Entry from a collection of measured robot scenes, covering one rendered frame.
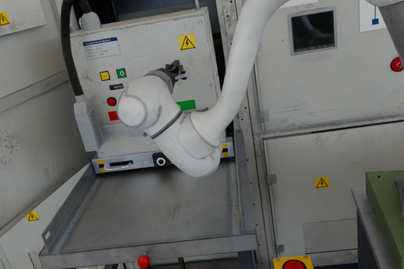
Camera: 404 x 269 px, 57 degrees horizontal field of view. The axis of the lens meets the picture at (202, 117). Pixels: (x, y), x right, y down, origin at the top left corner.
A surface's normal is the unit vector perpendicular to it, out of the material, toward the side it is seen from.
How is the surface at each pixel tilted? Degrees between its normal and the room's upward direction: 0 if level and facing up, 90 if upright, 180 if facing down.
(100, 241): 0
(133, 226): 0
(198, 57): 90
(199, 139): 88
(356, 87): 90
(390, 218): 4
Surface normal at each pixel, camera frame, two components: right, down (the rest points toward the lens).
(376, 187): -0.16, -0.89
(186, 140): -0.04, 0.19
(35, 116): 0.93, -0.03
